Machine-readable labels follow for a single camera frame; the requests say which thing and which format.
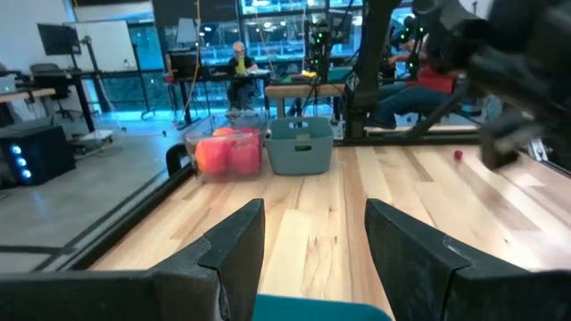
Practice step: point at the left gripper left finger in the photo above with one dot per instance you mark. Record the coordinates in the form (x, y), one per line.
(169, 294)

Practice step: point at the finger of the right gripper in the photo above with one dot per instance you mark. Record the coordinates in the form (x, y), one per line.
(506, 142)

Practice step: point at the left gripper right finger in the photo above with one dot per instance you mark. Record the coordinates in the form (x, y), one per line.
(446, 290)

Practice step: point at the red-orange apple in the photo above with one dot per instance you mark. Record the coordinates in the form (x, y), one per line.
(212, 157)
(224, 132)

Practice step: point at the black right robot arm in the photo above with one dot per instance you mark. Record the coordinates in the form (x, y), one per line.
(372, 67)

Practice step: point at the red chili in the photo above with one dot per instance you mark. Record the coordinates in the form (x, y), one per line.
(458, 154)

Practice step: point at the person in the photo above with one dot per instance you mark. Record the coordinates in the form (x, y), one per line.
(428, 80)
(241, 67)

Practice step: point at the teal blue plastic bin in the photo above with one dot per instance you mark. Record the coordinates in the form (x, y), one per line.
(312, 310)

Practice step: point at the black table edge clamp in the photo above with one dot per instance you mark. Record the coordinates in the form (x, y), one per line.
(171, 156)

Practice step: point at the clear plastic bin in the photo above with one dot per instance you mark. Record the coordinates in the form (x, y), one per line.
(189, 147)

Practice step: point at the red tomato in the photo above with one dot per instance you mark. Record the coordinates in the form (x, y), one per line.
(245, 159)

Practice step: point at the white flat floor platform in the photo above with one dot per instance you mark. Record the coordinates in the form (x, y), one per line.
(96, 134)

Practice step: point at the grey-blue plastic bin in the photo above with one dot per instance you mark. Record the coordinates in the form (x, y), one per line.
(299, 162)

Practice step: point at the black computer tower blue lights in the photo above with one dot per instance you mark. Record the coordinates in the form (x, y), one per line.
(44, 151)

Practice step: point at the wooden table green mat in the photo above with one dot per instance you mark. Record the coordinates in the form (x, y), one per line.
(303, 90)

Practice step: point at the black desk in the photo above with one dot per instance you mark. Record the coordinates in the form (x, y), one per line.
(209, 78)

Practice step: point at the wooden desk grey legs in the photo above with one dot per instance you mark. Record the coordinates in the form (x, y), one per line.
(27, 94)

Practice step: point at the black office chair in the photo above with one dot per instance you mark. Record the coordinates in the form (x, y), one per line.
(47, 71)

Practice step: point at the whiteboard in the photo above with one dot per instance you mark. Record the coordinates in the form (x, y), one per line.
(107, 44)

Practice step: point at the black monitor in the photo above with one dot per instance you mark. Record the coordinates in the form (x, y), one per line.
(58, 39)

